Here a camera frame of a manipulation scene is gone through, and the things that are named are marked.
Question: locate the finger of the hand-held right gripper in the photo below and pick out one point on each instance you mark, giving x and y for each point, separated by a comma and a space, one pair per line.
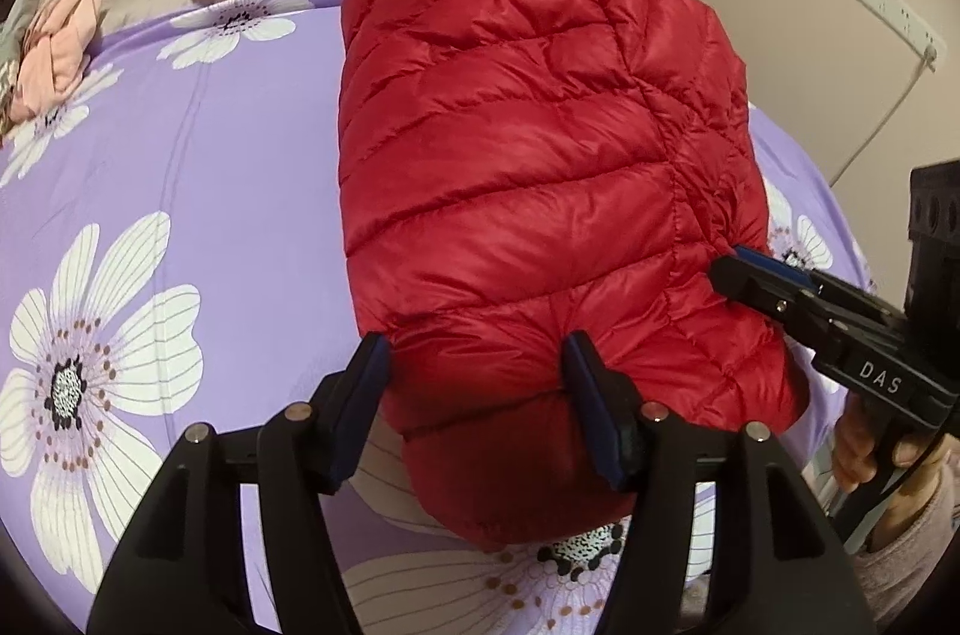
772, 266
757, 290

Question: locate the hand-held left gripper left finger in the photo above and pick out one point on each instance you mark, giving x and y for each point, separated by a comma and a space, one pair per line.
361, 402

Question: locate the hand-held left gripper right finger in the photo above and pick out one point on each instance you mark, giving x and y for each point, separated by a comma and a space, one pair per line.
592, 414

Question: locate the red down jacket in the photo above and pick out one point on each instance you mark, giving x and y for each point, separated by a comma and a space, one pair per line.
540, 170

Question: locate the person's right forearm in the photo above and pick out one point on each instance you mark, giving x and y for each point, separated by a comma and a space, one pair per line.
911, 552

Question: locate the person's right hand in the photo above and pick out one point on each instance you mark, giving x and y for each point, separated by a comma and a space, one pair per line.
855, 447

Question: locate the purple floral bed sheet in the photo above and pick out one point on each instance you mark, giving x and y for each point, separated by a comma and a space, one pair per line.
225, 230

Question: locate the pink garment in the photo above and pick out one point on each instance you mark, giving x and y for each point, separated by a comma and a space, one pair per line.
56, 46

